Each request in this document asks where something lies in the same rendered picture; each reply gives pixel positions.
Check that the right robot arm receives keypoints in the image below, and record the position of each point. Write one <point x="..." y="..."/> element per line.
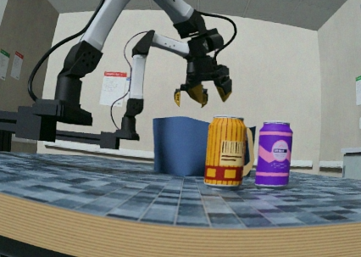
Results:
<point x="85" y="55"/>

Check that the purple drink can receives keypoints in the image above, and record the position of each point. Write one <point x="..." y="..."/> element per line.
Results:
<point x="274" y="155"/>

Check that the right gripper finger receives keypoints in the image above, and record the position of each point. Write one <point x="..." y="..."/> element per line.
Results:
<point x="222" y="93"/>
<point x="197" y="93"/>

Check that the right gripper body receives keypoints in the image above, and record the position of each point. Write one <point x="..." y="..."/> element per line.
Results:
<point x="204" y="71"/>

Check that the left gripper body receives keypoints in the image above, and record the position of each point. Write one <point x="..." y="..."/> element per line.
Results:
<point x="182" y="88"/>

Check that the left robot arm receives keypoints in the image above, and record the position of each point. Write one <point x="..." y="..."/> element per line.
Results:
<point x="135" y="101"/>

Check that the yellow striped drink can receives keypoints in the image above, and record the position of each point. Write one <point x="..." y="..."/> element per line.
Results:
<point x="227" y="135"/>

